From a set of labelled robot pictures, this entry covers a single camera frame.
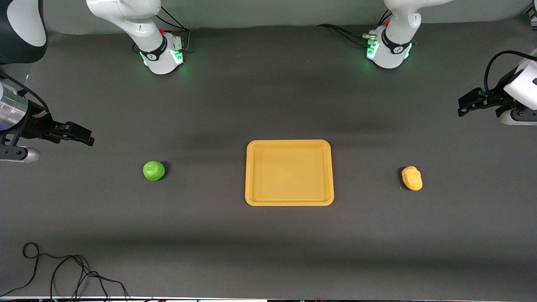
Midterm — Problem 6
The green apple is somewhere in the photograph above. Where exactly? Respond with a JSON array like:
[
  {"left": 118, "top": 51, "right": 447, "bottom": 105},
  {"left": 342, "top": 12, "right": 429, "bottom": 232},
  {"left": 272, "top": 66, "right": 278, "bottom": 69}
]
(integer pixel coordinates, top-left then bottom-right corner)
[{"left": 143, "top": 161, "right": 166, "bottom": 182}]

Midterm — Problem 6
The yellow plastic tray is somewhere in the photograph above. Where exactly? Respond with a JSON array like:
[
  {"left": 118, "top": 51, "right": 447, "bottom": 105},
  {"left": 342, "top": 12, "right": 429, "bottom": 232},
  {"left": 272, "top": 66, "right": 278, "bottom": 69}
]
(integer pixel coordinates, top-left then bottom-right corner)
[{"left": 245, "top": 140, "right": 335, "bottom": 207}]

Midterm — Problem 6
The yellow potato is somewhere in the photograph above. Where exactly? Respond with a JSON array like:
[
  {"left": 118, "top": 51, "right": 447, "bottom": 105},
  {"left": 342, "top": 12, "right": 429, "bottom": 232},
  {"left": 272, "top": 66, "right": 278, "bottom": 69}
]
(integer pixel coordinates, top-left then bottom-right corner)
[{"left": 401, "top": 166, "right": 423, "bottom": 191}]

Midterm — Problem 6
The left arm base cable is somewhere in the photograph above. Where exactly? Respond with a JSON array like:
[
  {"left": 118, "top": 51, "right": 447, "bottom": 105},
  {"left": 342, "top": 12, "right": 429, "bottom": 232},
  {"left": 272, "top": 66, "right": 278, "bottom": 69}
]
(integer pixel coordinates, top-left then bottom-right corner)
[{"left": 317, "top": 8, "right": 393, "bottom": 47}]

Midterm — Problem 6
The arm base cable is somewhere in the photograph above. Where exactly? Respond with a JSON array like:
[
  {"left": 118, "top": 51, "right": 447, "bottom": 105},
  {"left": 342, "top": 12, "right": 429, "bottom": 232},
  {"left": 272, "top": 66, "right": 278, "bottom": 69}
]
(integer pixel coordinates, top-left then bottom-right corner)
[
  {"left": 317, "top": 8, "right": 393, "bottom": 47},
  {"left": 133, "top": 6, "right": 192, "bottom": 54}
]

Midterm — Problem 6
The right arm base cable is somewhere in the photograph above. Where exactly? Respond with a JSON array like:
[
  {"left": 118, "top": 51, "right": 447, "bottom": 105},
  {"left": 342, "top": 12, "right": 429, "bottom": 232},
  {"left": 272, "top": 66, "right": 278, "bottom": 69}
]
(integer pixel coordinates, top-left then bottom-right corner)
[{"left": 133, "top": 6, "right": 192, "bottom": 54}]

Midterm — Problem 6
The loose black table cable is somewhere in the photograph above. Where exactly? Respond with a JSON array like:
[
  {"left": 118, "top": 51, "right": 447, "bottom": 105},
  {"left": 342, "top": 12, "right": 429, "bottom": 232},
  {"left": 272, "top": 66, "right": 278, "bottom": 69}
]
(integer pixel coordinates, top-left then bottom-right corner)
[{"left": 0, "top": 242, "right": 131, "bottom": 301}]

